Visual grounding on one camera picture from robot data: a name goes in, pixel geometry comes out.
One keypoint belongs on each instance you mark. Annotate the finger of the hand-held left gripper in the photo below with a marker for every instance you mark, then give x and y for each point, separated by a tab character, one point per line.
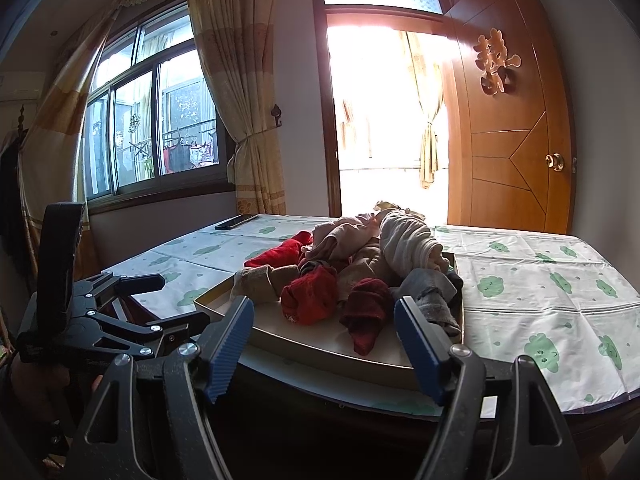
160	335
135	283

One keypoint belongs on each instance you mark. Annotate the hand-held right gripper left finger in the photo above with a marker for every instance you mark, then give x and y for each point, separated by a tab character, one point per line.
230	345

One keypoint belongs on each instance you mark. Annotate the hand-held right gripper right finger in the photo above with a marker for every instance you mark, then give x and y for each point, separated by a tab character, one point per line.
420	345

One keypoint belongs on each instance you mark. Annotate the shallow white cardboard tray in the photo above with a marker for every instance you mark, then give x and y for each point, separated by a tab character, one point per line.
310	340

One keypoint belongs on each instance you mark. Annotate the pile of mixed garments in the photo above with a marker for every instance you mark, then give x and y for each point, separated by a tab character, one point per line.
390	250

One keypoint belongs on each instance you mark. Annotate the dark hanging coat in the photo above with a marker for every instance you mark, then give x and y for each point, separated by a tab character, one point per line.
12	200

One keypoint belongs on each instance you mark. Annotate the black smartphone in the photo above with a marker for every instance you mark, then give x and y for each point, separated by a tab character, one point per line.
236	222

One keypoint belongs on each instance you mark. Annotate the dark wooden table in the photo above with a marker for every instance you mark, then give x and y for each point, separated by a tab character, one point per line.
325	425

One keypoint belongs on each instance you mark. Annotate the hanging laundry outside window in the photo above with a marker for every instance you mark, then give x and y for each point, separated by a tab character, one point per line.
180	157

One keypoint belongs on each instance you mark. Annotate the beige patterned side curtain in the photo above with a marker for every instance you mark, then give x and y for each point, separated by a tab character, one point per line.
50	125

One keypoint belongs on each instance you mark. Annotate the white tablecloth with green print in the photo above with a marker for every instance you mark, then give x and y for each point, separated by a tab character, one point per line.
550	270

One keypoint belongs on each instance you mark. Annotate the sliding glass window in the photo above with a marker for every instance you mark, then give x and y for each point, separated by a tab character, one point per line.
140	125

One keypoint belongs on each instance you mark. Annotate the white air conditioner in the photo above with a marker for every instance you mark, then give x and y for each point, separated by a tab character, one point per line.
20	90

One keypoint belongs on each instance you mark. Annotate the orange wooden door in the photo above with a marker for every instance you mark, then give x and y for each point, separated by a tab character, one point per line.
505	170

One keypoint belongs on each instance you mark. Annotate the tied yellow balcony curtain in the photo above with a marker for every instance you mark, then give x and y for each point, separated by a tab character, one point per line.
430	150

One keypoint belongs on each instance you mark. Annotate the dark metal curtain hook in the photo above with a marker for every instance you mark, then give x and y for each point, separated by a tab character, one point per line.
276	112

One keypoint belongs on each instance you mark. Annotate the brass door knob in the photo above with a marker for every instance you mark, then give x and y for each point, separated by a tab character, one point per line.
555	161

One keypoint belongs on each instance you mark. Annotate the tied beige patterned curtain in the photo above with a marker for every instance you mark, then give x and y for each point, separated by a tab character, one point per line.
240	60

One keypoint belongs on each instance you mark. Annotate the golden door ornament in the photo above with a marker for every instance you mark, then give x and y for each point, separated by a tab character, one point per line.
495	60

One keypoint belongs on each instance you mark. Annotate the dark wooden door frame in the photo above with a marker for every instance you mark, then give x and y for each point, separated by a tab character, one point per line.
332	110

